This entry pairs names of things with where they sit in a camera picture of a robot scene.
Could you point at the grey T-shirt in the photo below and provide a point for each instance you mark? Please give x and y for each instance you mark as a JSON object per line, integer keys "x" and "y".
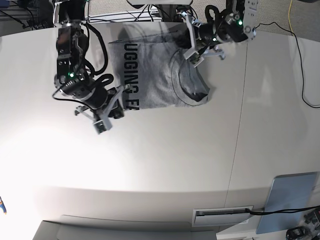
{"x": 164, "y": 78}

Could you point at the white central stand base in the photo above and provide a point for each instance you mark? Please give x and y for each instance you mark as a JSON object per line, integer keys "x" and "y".
{"x": 160, "y": 2}

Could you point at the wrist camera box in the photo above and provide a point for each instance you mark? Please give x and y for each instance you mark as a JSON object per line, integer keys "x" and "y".
{"x": 101, "y": 126}
{"x": 193, "y": 57}

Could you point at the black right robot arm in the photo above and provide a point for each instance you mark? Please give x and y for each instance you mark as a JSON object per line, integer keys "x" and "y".
{"x": 76, "y": 79}

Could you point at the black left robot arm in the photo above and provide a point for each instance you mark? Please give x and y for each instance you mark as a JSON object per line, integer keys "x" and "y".
{"x": 236, "y": 23}

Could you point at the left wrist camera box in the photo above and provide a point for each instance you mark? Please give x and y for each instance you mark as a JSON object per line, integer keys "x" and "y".
{"x": 193, "y": 57}

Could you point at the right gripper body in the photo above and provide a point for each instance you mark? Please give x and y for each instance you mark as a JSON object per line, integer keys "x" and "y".
{"x": 99, "y": 103}

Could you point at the orange blue hand tool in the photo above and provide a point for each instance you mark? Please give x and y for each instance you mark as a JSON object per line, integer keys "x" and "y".
{"x": 2, "y": 206}

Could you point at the black device bottom right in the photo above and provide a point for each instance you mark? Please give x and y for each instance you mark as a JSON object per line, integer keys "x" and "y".
{"x": 297, "y": 233}

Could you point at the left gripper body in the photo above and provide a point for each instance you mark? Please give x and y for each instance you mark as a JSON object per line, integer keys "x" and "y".
{"x": 203, "y": 36}

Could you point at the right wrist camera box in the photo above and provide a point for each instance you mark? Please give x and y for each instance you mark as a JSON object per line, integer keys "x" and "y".
{"x": 101, "y": 126}

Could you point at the blue-grey flat board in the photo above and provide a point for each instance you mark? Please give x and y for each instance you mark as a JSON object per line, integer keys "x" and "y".
{"x": 291, "y": 191}

